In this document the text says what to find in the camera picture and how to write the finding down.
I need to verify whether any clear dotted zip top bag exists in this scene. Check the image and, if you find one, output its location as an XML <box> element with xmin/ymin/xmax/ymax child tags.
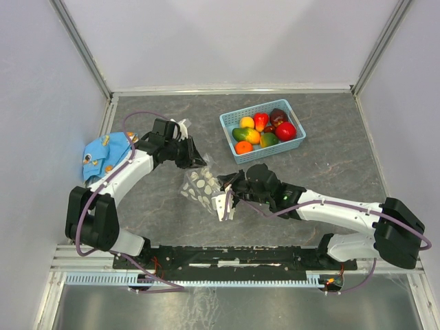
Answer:
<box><xmin>179</xmin><ymin>153</ymin><xmax>220</xmax><ymax>214</ymax></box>

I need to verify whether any light blue cable duct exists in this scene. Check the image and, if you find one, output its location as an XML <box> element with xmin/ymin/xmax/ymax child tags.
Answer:
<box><xmin>65</xmin><ymin>272</ymin><xmax>324</xmax><ymax>288</ymax></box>

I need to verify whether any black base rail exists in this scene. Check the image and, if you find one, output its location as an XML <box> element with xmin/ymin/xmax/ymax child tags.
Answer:
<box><xmin>133</xmin><ymin>245</ymin><xmax>358</xmax><ymax>282</ymax></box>

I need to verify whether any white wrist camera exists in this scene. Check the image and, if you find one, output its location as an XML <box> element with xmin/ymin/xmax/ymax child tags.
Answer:
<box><xmin>211</xmin><ymin>191</ymin><xmax>235</xmax><ymax>222</ymax></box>
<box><xmin>171</xmin><ymin>118</ymin><xmax>191</xmax><ymax>141</ymax></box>

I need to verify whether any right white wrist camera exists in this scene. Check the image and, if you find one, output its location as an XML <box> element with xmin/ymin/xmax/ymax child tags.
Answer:
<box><xmin>211</xmin><ymin>191</ymin><xmax>235</xmax><ymax>222</ymax></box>

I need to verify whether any blue patterned cloth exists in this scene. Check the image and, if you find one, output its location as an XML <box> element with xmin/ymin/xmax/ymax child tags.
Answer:
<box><xmin>82</xmin><ymin>132</ymin><xmax>131</xmax><ymax>184</ymax></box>

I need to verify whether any orange toy tangerine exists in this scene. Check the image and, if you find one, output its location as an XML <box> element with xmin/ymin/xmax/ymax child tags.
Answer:
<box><xmin>234</xmin><ymin>141</ymin><xmax>254</xmax><ymax>155</ymax></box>

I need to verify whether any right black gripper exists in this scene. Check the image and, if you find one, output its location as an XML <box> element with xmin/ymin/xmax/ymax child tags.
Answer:
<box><xmin>216</xmin><ymin>170</ymin><xmax>271</xmax><ymax>206</ymax></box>

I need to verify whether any dark red toy fruit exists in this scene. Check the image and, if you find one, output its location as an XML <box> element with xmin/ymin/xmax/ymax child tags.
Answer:
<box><xmin>269</xmin><ymin>108</ymin><xmax>289</xmax><ymax>127</ymax></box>

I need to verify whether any small yellow toy peach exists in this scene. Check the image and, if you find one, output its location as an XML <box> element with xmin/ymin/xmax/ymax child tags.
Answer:
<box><xmin>239</xmin><ymin>116</ymin><xmax>255</xmax><ymax>129</ymax></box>

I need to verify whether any light blue plastic basket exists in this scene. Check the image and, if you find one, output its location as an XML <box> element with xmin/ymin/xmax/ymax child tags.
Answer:
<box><xmin>219</xmin><ymin>99</ymin><xmax>307</xmax><ymax>164</ymax></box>

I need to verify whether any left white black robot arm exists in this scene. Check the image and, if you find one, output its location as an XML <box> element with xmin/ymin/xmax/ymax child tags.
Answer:
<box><xmin>65</xmin><ymin>118</ymin><xmax>206</xmax><ymax>268</ymax></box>

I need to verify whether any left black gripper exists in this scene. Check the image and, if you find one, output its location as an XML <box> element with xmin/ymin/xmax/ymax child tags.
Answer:
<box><xmin>165</xmin><ymin>135</ymin><xmax>207</xmax><ymax>169</ymax></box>

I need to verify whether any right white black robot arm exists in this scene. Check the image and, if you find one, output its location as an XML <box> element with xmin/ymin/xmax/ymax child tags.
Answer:
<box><xmin>212</xmin><ymin>164</ymin><xmax>430</xmax><ymax>270</ymax></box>

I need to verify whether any green orange toy fruit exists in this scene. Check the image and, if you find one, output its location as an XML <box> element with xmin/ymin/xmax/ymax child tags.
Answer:
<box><xmin>259</xmin><ymin>133</ymin><xmax>279</xmax><ymax>148</ymax></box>

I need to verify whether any green yellow toy mango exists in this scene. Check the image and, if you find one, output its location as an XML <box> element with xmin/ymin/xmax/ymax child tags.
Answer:
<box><xmin>232</xmin><ymin>127</ymin><xmax>261</xmax><ymax>145</ymax></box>

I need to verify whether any red toy wax apple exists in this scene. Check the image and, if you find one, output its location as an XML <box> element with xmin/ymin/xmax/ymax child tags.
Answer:
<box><xmin>254</xmin><ymin>113</ymin><xmax>270</xmax><ymax>133</ymax></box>

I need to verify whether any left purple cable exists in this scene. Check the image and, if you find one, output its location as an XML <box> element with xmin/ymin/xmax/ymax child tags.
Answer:
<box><xmin>74</xmin><ymin>111</ymin><xmax>173</xmax><ymax>258</ymax></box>

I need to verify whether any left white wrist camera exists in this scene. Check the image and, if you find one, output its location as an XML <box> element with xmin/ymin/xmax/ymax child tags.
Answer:
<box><xmin>171</xmin><ymin>118</ymin><xmax>191</xmax><ymax>141</ymax></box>

